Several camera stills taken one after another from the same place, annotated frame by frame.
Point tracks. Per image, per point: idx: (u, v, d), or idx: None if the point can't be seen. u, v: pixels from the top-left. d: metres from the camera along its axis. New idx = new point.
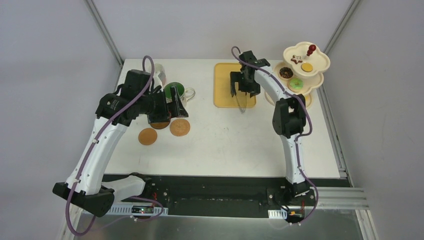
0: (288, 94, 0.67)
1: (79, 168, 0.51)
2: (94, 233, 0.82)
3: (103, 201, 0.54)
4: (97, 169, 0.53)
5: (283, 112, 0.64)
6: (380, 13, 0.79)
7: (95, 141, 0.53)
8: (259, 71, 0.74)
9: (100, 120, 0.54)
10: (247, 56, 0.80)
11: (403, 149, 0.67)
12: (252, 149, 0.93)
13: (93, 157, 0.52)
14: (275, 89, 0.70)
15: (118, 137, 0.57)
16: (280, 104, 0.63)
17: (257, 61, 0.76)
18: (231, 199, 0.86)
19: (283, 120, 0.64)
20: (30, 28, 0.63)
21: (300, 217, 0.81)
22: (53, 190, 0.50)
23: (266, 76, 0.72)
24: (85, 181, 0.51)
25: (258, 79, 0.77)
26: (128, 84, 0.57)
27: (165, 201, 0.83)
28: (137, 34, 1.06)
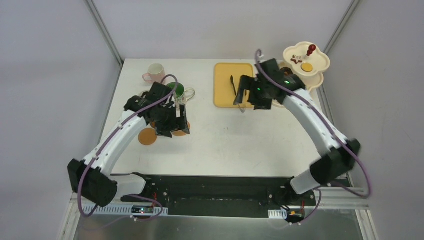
0: (339, 141, 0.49)
1: (99, 146, 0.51)
2: (94, 233, 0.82)
3: (110, 191, 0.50)
4: (115, 152, 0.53)
5: (332, 166, 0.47)
6: (380, 13, 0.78)
7: (120, 126, 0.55)
8: (295, 100, 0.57)
9: (127, 112, 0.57)
10: (271, 68, 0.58)
11: (403, 149, 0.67)
12: (251, 149, 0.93)
13: (115, 140, 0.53)
14: (320, 130, 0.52)
15: (137, 131, 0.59)
16: (330, 157, 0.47)
17: (291, 83, 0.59)
18: (231, 199, 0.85)
19: (329, 174, 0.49)
20: (30, 28, 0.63)
21: (300, 217, 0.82)
22: (69, 164, 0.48)
23: (305, 107, 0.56)
24: (103, 158, 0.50)
25: (289, 107, 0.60)
26: (153, 91, 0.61)
27: (165, 201, 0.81)
28: (137, 34, 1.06)
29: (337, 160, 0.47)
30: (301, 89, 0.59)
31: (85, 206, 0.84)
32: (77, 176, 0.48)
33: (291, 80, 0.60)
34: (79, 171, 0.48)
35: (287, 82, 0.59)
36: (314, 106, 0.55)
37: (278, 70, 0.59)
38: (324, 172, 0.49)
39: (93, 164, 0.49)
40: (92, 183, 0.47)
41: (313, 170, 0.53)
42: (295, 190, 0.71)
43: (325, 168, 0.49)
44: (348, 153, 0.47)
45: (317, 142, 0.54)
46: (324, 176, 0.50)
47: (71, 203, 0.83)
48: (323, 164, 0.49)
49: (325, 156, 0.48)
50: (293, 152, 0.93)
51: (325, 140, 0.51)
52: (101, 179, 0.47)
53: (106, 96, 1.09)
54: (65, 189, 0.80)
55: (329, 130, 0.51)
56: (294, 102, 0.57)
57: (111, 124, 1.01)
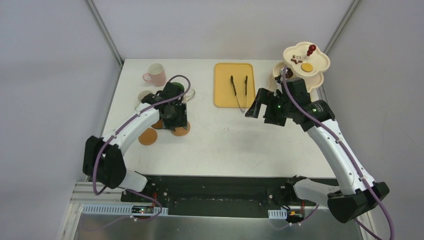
0: (367, 184, 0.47)
1: (118, 128, 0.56)
2: (94, 233, 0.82)
3: (120, 171, 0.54)
4: (131, 135, 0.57)
5: (358, 210, 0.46)
6: (380, 13, 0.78)
7: (138, 114, 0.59)
8: (322, 131, 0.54)
9: (143, 104, 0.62)
10: (298, 90, 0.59)
11: (403, 149, 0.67)
12: (252, 149, 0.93)
13: (132, 124, 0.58)
14: (347, 169, 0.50)
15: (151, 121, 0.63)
16: (356, 201, 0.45)
17: (318, 109, 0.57)
18: (231, 199, 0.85)
19: (353, 215, 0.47)
20: (30, 28, 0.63)
21: (300, 217, 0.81)
22: (89, 138, 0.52)
23: (332, 142, 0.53)
24: (121, 138, 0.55)
25: (314, 137, 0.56)
26: (166, 90, 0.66)
27: (165, 201, 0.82)
28: (137, 34, 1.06)
29: (363, 204, 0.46)
30: (329, 120, 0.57)
31: (85, 206, 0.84)
32: (94, 151, 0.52)
33: (319, 108, 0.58)
34: (97, 146, 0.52)
35: (315, 110, 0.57)
36: (343, 142, 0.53)
37: (304, 94, 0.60)
38: (346, 213, 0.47)
39: (111, 141, 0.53)
40: (109, 156, 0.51)
41: (330, 207, 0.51)
42: (296, 194, 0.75)
43: (349, 210, 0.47)
44: (373, 197, 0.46)
45: (340, 180, 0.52)
46: (346, 217, 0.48)
47: (71, 203, 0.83)
48: (346, 205, 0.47)
49: (351, 199, 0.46)
50: (293, 152, 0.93)
51: (351, 182, 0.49)
52: (117, 155, 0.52)
53: (106, 96, 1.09)
54: (65, 189, 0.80)
55: (357, 171, 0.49)
56: (321, 134, 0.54)
57: (111, 124, 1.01)
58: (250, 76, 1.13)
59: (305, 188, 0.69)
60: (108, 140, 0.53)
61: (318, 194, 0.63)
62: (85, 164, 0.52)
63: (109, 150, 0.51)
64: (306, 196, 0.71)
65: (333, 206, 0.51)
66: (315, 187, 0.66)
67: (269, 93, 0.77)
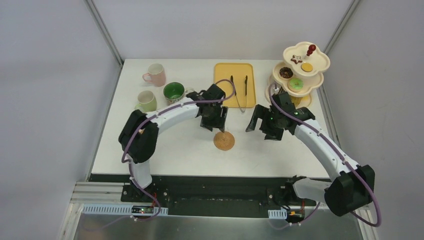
0: (350, 166, 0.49)
1: (162, 110, 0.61)
2: (94, 232, 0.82)
3: (149, 148, 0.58)
4: (170, 121, 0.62)
5: (345, 191, 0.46)
6: (380, 13, 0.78)
7: (181, 104, 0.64)
8: (304, 128, 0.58)
9: (188, 98, 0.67)
10: (283, 100, 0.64)
11: (403, 149, 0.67)
12: (252, 148, 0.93)
13: (175, 111, 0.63)
14: (330, 155, 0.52)
15: (187, 115, 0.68)
16: (342, 182, 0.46)
17: (300, 113, 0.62)
18: (231, 199, 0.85)
19: (344, 200, 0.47)
20: (30, 29, 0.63)
21: (300, 217, 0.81)
22: (134, 110, 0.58)
23: (313, 135, 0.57)
24: (161, 119, 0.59)
25: (301, 135, 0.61)
26: (210, 91, 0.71)
27: (165, 201, 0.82)
28: (137, 34, 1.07)
29: (350, 186, 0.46)
30: (310, 119, 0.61)
31: (85, 206, 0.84)
32: (136, 122, 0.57)
33: (301, 112, 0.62)
34: (139, 119, 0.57)
35: (297, 114, 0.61)
36: (323, 134, 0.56)
37: (289, 103, 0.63)
38: (338, 199, 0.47)
39: (153, 119, 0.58)
40: (146, 132, 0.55)
41: (328, 201, 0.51)
42: (297, 194, 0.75)
43: (340, 194, 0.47)
44: (357, 177, 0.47)
45: (329, 169, 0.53)
46: (339, 204, 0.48)
47: (71, 203, 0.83)
48: (336, 190, 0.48)
49: (336, 181, 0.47)
50: (293, 152, 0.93)
51: (335, 166, 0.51)
52: (154, 133, 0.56)
53: (107, 95, 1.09)
54: (65, 189, 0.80)
55: (339, 155, 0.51)
56: (304, 130, 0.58)
57: (111, 124, 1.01)
58: (250, 76, 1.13)
59: (305, 187, 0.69)
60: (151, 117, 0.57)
61: (317, 191, 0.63)
62: (123, 132, 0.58)
63: (148, 127, 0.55)
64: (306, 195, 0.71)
65: (329, 198, 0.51)
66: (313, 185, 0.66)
67: (265, 109, 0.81)
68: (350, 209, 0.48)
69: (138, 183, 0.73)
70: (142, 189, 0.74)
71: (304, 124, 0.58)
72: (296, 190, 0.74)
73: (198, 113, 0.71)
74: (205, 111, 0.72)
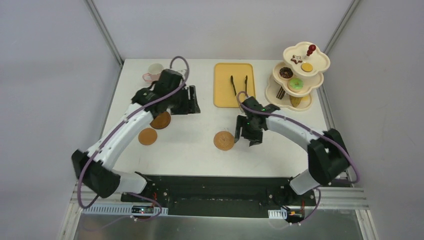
0: (316, 133, 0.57)
1: (104, 139, 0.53)
2: (93, 233, 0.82)
3: (109, 182, 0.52)
4: (119, 146, 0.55)
5: (319, 154, 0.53)
6: (380, 13, 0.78)
7: (125, 119, 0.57)
8: (272, 118, 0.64)
9: (134, 105, 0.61)
10: (251, 103, 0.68)
11: (403, 149, 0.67)
12: (252, 148, 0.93)
13: (119, 133, 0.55)
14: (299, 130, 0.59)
15: (142, 123, 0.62)
16: (313, 147, 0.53)
17: (266, 108, 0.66)
18: (231, 199, 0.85)
19: (323, 165, 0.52)
20: (30, 28, 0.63)
21: (300, 217, 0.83)
22: (72, 155, 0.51)
23: (281, 120, 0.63)
24: (106, 151, 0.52)
25: (272, 126, 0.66)
26: (161, 82, 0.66)
27: (165, 201, 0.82)
28: (137, 34, 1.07)
29: (320, 148, 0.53)
30: (276, 110, 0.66)
31: (85, 206, 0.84)
32: (79, 166, 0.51)
33: (267, 107, 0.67)
34: (81, 161, 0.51)
35: (264, 110, 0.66)
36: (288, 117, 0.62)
37: (257, 104, 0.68)
38: (317, 166, 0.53)
39: (96, 157, 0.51)
40: (93, 175, 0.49)
41: (313, 175, 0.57)
42: (296, 192, 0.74)
43: (317, 160, 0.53)
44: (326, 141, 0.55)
45: (303, 144, 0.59)
46: (321, 170, 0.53)
47: (71, 203, 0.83)
48: (313, 158, 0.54)
49: (310, 149, 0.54)
50: (293, 152, 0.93)
51: (305, 139, 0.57)
52: (102, 172, 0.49)
53: (107, 95, 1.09)
54: (65, 189, 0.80)
55: (305, 129, 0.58)
56: (273, 120, 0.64)
57: (111, 124, 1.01)
58: (250, 76, 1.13)
59: (297, 179, 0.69)
60: (92, 156, 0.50)
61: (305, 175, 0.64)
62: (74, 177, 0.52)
63: (91, 169, 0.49)
64: (304, 190, 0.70)
65: (313, 171, 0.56)
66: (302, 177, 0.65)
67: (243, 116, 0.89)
68: (333, 174, 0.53)
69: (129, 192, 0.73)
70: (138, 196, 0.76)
71: (271, 115, 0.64)
72: (297, 190, 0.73)
73: (154, 114, 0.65)
74: (160, 109, 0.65)
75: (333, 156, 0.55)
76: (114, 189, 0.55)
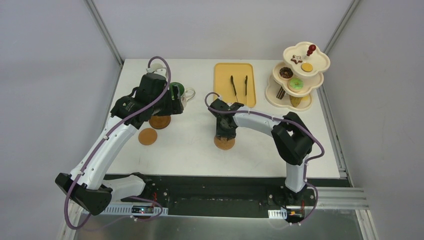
0: (277, 119, 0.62)
1: (85, 161, 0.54)
2: (93, 233, 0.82)
3: (99, 200, 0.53)
4: (102, 164, 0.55)
5: (284, 137, 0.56)
6: (380, 13, 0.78)
7: (105, 137, 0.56)
8: (239, 115, 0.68)
9: (114, 118, 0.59)
10: (217, 105, 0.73)
11: (402, 149, 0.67)
12: (251, 148, 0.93)
13: (99, 153, 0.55)
14: (262, 120, 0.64)
15: (128, 136, 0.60)
16: (277, 132, 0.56)
17: (231, 107, 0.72)
18: (231, 199, 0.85)
19: (290, 147, 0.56)
20: (30, 28, 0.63)
21: (300, 217, 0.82)
22: (56, 180, 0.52)
23: (247, 115, 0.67)
24: (89, 174, 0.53)
25: (241, 123, 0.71)
26: (142, 88, 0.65)
27: (165, 201, 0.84)
28: (137, 34, 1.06)
29: (283, 131, 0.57)
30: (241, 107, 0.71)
31: None
32: (64, 190, 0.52)
33: (232, 106, 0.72)
34: (65, 185, 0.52)
35: (230, 109, 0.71)
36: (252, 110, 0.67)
37: (224, 105, 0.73)
38: (285, 148, 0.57)
39: (79, 180, 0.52)
40: (79, 199, 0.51)
41: (283, 156, 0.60)
42: (292, 190, 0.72)
43: (283, 143, 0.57)
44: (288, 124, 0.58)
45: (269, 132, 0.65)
46: (289, 152, 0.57)
47: (72, 203, 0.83)
48: (280, 142, 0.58)
49: (274, 135, 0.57)
50: None
51: (268, 125, 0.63)
52: (88, 195, 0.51)
53: (106, 95, 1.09)
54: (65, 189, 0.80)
55: (268, 117, 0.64)
56: (240, 116, 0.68)
57: None
58: (250, 76, 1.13)
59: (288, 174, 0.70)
60: (74, 180, 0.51)
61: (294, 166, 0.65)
62: None
63: (77, 193, 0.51)
64: (301, 185, 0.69)
65: (283, 154, 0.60)
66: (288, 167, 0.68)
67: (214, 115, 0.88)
68: (301, 152, 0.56)
69: (127, 196, 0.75)
70: (138, 198, 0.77)
71: (237, 112, 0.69)
72: (291, 189, 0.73)
73: (137, 125, 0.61)
74: (142, 118, 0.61)
75: (297, 136, 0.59)
76: (108, 203, 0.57)
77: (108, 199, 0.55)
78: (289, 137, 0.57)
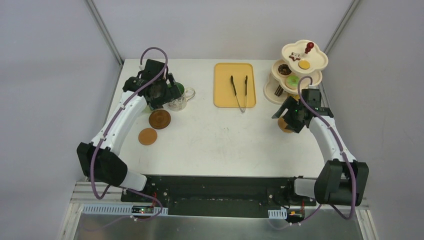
0: (344, 157, 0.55)
1: (105, 128, 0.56)
2: (93, 233, 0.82)
3: (119, 170, 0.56)
4: (121, 132, 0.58)
5: (333, 177, 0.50)
6: (380, 13, 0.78)
7: (123, 106, 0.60)
8: (317, 120, 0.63)
9: (127, 93, 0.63)
10: (311, 95, 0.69)
11: (401, 149, 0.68)
12: (276, 136, 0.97)
13: (119, 120, 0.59)
14: (330, 144, 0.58)
15: (138, 110, 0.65)
16: (330, 167, 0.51)
17: (320, 108, 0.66)
18: (231, 199, 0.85)
19: (330, 189, 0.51)
20: (30, 28, 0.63)
21: (300, 217, 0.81)
22: (78, 148, 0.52)
23: (325, 128, 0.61)
24: (110, 138, 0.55)
25: (313, 127, 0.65)
26: (147, 69, 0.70)
27: (165, 201, 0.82)
28: (137, 34, 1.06)
29: (338, 171, 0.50)
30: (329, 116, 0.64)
31: (85, 206, 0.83)
32: (87, 158, 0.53)
33: (322, 109, 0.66)
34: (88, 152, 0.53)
35: (317, 109, 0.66)
36: (334, 128, 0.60)
37: (315, 100, 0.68)
38: (323, 185, 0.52)
39: (102, 144, 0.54)
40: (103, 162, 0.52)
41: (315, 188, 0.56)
42: (296, 190, 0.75)
43: (325, 177, 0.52)
44: (348, 167, 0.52)
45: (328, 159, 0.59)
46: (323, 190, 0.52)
47: (71, 203, 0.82)
48: (324, 173, 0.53)
49: (327, 164, 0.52)
50: (293, 152, 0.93)
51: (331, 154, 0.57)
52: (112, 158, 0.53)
53: (107, 95, 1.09)
54: (65, 189, 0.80)
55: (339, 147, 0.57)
56: (317, 122, 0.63)
57: None
58: (250, 76, 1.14)
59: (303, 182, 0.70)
60: (98, 144, 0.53)
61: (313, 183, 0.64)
62: (85, 170, 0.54)
63: (102, 154, 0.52)
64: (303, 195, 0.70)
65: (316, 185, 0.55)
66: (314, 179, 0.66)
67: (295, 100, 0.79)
68: (332, 198, 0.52)
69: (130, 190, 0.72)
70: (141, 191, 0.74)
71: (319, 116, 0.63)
72: (296, 189, 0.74)
73: (146, 99, 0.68)
74: (151, 94, 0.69)
75: (344, 186, 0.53)
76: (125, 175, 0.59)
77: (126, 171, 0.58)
78: (338, 181, 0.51)
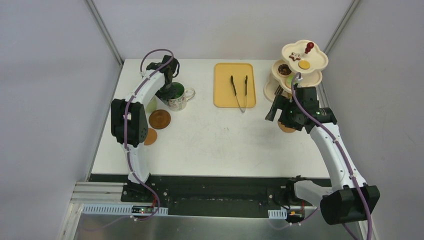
0: (355, 183, 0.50)
1: (135, 90, 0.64)
2: (94, 233, 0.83)
3: (144, 126, 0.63)
4: (146, 96, 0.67)
5: (343, 205, 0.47)
6: (380, 13, 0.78)
7: (148, 77, 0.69)
8: (321, 131, 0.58)
9: (150, 70, 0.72)
10: (308, 95, 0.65)
11: (401, 149, 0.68)
12: (276, 137, 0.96)
13: (146, 86, 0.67)
14: (339, 166, 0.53)
15: (159, 84, 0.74)
16: (341, 197, 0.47)
17: (320, 112, 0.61)
18: (231, 199, 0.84)
19: (339, 215, 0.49)
20: (30, 28, 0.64)
21: (300, 217, 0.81)
22: (113, 100, 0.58)
23: (330, 141, 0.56)
24: (139, 97, 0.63)
25: (315, 137, 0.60)
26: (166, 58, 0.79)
27: (165, 201, 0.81)
28: (137, 34, 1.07)
29: (349, 201, 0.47)
30: (331, 123, 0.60)
31: (85, 206, 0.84)
32: (120, 109, 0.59)
33: (323, 112, 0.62)
34: (122, 104, 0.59)
35: (318, 113, 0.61)
36: (340, 142, 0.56)
37: (313, 99, 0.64)
38: (333, 210, 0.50)
39: (133, 100, 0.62)
40: (134, 114, 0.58)
41: (322, 207, 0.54)
42: (296, 194, 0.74)
43: (334, 203, 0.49)
44: (359, 194, 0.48)
45: (333, 179, 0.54)
46: (332, 215, 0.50)
47: (71, 203, 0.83)
48: (334, 199, 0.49)
49: (337, 192, 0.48)
50: (293, 153, 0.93)
51: (340, 178, 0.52)
52: (142, 111, 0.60)
53: (106, 95, 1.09)
54: (65, 189, 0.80)
55: (348, 169, 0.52)
56: (320, 134, 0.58)
57: None
58: (250, 76, 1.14)
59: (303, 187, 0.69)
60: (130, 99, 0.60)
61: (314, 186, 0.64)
62: (113, 123, 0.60)
63: (134, 107, 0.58)
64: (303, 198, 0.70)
65: (324, 205, 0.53)
66: (314, 184, 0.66)
67: (285, 99, 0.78)
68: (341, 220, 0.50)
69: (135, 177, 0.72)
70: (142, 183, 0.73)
71: (322, 125, 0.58)
72: (296, 193, 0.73)
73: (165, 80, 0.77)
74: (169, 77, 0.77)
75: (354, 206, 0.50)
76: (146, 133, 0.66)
77: (148, 129, 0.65)
78: (348, 208, 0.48)
